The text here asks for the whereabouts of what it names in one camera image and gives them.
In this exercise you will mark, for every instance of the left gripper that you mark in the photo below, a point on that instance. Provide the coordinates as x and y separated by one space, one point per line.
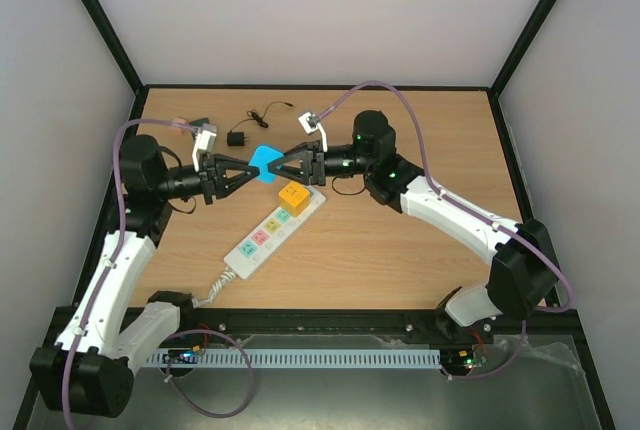
213 177

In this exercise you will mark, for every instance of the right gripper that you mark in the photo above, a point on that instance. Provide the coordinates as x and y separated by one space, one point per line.
316 166

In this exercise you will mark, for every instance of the yellow cube plug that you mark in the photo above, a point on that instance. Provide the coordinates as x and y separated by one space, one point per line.
294 198

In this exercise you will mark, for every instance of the black adapter plug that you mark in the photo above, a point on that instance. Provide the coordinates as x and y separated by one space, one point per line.
236 139

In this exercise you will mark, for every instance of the blue cube plug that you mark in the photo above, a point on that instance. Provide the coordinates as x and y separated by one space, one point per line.
261 158

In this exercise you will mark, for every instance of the green dragon cube plug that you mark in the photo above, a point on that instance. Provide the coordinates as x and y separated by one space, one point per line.
200 122

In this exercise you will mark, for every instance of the pink cube plug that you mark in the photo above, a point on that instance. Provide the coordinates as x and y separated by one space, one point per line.
180 125

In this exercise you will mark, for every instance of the white power strip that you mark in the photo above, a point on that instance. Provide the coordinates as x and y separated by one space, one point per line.
271 234

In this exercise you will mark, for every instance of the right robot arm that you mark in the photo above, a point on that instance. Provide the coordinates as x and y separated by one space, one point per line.
522 262

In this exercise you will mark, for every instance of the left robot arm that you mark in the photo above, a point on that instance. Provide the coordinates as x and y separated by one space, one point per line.
91 366

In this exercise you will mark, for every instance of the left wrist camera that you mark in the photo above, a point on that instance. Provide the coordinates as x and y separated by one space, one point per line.
204 141

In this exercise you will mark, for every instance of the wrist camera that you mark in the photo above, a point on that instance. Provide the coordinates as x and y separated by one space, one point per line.
204 141
311 124

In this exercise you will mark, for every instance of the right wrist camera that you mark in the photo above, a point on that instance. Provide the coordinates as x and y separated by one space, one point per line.
311 124

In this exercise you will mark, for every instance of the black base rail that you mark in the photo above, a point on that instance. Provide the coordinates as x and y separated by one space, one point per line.
408 326

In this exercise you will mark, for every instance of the light blue slotted cable duct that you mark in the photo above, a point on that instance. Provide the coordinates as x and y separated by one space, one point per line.
231 358

